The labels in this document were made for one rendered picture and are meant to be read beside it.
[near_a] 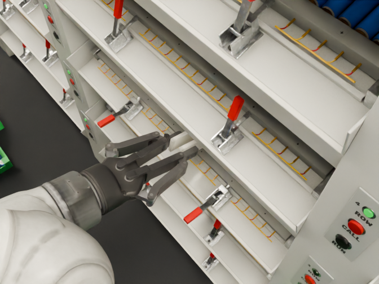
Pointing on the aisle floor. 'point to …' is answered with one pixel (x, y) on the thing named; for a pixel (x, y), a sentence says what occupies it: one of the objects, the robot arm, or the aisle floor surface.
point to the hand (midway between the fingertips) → (189, 141)
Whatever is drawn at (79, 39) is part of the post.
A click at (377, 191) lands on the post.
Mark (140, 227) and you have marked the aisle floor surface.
